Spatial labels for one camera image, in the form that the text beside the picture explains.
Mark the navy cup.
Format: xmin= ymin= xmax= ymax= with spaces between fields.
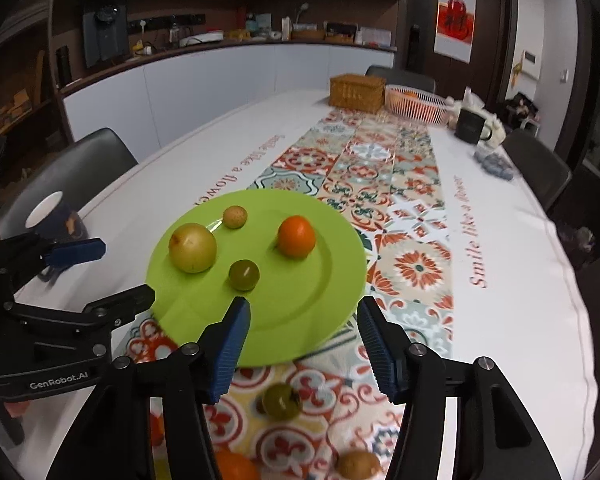
xmin=25 ymin=192 xmax=88 ymax=281

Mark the dark brown door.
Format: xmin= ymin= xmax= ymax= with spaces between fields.
xmin=405 ymin=0 xmax=518 ymax=106

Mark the bag of blue items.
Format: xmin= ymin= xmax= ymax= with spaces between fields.
xmin=475 ymin=146 xmax=518 ymax=181

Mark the black bag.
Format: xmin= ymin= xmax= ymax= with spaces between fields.
xmin=505 ymin=92 xmax=541 ymax=131

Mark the white round appliance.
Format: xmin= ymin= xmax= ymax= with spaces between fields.
xmin=180 ymin=31 xmax=224 ymax=47

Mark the green plate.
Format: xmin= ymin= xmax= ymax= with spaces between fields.
xmin=146 ymin=189 xmax=368 ymax=368

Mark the black countertop appliance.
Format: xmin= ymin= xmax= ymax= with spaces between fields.
xmin=82 ymin=0 xmax=130 ymax=68

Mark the black mug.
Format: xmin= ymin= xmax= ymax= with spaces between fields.
xmin=454 ymin=108 xmax=493 ymax=143

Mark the white counter cabinet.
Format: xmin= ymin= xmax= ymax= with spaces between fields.
xmin=60 ymin=42 xmax=396 ymax=161

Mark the yellow pear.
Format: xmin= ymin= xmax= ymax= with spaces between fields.
xmin=168 ymin=223 xmax=217 ymax=274

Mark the wicker basket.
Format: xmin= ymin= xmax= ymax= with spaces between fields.
xmin=329 ymin=74 xmax=386 ymax=115

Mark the white plastic basket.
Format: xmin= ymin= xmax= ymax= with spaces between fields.
xmin=384 ymin=84 xmax=456 ymax=125

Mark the red wall poster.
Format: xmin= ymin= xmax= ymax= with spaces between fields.
xmin=434 ymin=0 xmax=477 ymax=64

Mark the green round fruit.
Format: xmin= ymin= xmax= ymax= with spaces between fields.
xmin=228 ymin=259 xmax=261 ymax=292
xmin=261 ymin=382 xmax=301 ymax=422

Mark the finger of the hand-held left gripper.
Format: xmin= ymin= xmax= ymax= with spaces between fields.
xmin=0 ymin=236 xmax=107 ymax=291
xmin=2 ymin=284 xmax=157 ymax=356

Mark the black thermos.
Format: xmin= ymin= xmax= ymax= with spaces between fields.
xmin=56 ymin=46 xmax=71 ymax=88

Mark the grey chair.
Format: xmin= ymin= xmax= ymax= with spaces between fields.
xmin=0 ymin=127 xmax=138 ymax=241
xmin=501 ymin=129 xmax=572 ymax=211
xmin=365 ymin=65 xmax=437 ymax=93

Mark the brown kiwi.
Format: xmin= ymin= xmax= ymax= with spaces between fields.
xmin=336 ymin=450 xmax=382 ymax=480

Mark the patterned white tablecloth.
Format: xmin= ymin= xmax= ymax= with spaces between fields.
xmin=75 ymin=89 xmax=598 ymax=480

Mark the orange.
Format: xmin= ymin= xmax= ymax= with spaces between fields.
xmin=215 ymin=447 xmax=261 ymax=480
xmin=277 ymin=215 xmax=316 ymax=259

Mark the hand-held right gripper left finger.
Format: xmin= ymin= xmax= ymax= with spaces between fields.
xmin=45 ymin=296 xmax=253 ymax=480

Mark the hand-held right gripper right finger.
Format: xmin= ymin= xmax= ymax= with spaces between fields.
xmin=356 ymin=296 xmax=563 ymax=480

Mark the small brown round fruit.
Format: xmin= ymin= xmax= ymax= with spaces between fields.
xmin=222 ymin=205 xmax=248 ymax=230

